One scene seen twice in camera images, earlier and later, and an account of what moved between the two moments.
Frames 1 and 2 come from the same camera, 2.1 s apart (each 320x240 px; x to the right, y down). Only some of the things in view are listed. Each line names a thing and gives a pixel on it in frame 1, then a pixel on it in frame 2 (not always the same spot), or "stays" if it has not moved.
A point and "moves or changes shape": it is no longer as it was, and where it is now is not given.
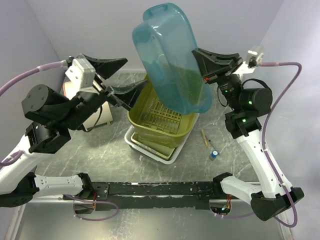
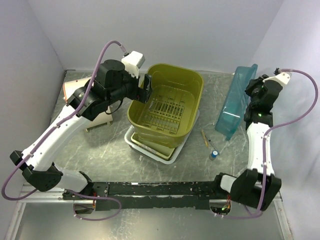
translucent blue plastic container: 171,60 moves or changes shape
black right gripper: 208,61 to 252,82
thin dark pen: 212,144 stays
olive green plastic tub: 152,119 stays
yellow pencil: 204,135 stays
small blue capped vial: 213,155 stays
